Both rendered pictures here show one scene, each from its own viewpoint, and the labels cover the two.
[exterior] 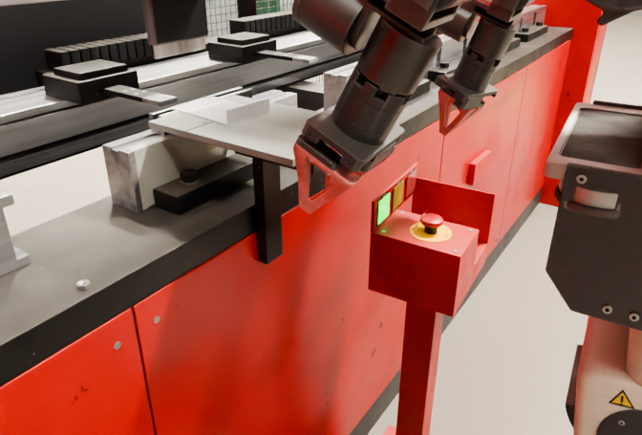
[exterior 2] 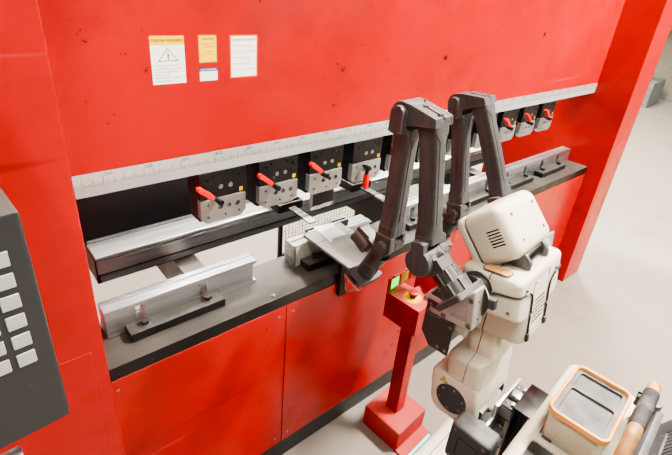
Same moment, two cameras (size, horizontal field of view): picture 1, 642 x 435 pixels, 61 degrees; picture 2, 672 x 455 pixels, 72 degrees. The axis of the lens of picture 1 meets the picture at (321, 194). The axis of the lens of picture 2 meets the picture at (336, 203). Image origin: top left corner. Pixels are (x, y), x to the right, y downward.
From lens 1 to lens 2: 0.96 m
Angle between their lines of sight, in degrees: 12
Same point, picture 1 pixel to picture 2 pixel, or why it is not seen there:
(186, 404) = (297, 344)
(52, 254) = (263, 280)
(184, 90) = not seen: hidden behind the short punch
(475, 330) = not seen: hidden behind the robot
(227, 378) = (314, 337)
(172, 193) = (307, 263)
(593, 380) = (436, 370)
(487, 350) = not seen: hidden behind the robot
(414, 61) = (378, 263)
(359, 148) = (362, 280)
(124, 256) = (286, 286)
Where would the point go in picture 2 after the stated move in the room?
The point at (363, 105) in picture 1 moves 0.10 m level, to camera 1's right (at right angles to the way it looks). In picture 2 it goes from (364, 269) to (397, 277)
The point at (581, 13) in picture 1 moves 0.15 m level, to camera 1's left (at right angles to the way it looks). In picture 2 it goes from (594, 158) to (569, 154)
